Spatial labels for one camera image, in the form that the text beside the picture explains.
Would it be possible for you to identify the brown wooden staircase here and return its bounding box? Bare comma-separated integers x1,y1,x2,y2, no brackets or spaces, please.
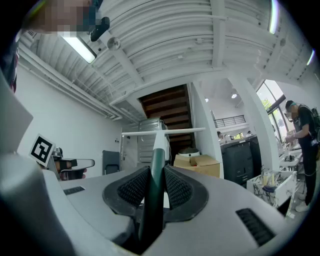
138,84,194,151

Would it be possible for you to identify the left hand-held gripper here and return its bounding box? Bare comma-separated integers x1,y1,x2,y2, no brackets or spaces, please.
28,133,96,181

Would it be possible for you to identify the black balcony railing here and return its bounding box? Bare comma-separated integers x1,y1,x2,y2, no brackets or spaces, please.
213,114,246,129

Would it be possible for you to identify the marble patterned storage box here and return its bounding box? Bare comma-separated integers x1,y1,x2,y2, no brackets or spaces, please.
246,169,298,209

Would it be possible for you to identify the white workbench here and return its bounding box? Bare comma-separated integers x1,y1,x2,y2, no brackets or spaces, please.
279,149,304,174

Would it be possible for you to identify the large window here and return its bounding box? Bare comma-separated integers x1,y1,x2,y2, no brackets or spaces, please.
255,79,287,142

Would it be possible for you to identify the round ceiling smoke detector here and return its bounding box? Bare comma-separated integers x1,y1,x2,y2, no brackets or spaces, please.
107,36,122,51

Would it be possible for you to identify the ceiling light strip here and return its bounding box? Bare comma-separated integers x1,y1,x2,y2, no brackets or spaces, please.
269,0,280,35
306,49,317,67

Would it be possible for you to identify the grey metal washing machine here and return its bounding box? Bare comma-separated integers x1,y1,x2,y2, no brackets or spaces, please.
136,117,169,165

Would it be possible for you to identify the person's dark shirt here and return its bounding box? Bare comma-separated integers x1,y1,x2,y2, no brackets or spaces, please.
0,41,20,94

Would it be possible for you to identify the open cardboard box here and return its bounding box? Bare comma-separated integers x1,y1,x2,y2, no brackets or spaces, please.
173,154,221,179

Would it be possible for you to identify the grey chair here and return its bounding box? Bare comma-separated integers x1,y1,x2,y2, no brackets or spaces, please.
101,149,121,176

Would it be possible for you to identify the white door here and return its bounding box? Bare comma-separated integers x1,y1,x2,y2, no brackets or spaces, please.
120,134,139,173

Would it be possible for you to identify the white round appliance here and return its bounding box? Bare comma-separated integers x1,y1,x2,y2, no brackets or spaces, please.
178,147,201,158

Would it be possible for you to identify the green and white tool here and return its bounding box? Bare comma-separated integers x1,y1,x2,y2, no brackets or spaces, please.
121,127,206,242

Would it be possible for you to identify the person's head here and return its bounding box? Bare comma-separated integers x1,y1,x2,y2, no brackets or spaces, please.
21,0,105,35

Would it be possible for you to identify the black head-mounted camera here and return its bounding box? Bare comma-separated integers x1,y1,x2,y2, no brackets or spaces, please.
89,16,111,43

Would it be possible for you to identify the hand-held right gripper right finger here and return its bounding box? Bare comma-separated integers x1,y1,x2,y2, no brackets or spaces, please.
139,164,298,256

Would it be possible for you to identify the long ceiling light fixture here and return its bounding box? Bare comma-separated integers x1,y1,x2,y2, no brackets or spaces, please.
59,34,98,64

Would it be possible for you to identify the person's left hand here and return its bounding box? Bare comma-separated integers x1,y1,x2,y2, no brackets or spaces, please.
55,161,88,181

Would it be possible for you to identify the black cabinet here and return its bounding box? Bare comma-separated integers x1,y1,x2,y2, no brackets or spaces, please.
220,135,263,186

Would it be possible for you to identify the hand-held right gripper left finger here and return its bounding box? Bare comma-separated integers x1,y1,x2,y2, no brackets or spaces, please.
42,165,152,246

